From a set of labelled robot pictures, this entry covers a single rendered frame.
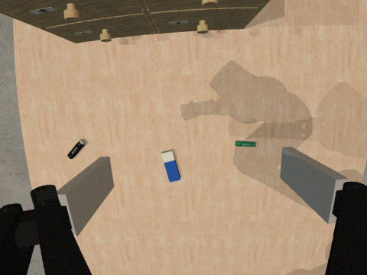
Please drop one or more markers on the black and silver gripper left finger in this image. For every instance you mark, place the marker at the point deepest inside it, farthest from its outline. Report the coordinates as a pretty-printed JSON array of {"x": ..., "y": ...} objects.
[{"x": 75, "y": 202}]

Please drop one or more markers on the black aa battery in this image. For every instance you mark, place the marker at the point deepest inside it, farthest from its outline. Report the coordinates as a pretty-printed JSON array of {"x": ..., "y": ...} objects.
[{"x": 76, "y": 149}]

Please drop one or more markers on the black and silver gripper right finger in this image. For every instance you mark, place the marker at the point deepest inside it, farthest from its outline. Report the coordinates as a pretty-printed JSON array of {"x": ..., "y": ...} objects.
[{"x": 330, "y": 195}]

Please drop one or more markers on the blue and white eraser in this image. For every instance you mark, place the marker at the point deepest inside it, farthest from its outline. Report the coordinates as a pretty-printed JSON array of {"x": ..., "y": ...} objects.
[{"x": 170, "y": 165}]

